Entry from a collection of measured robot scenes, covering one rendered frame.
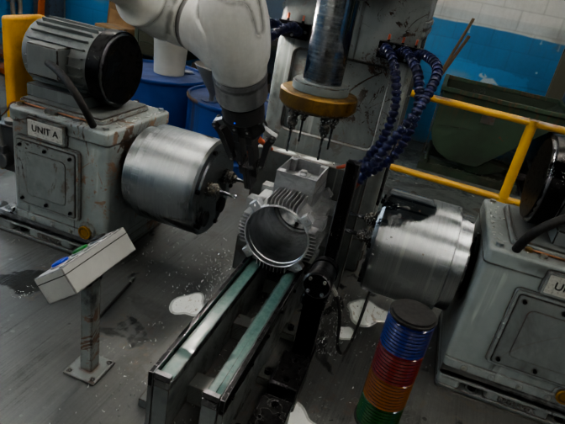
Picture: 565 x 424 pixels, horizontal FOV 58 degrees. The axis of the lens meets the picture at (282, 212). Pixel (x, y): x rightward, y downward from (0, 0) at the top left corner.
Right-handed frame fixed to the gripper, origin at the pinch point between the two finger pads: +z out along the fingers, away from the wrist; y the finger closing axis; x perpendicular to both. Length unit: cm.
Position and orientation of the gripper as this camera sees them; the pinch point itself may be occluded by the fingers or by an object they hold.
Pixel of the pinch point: (249, 173)
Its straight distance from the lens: 103.9
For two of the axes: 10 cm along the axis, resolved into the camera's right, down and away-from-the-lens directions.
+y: -9.3, -2.9, 2.1
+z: 0.1, 5.8, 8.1
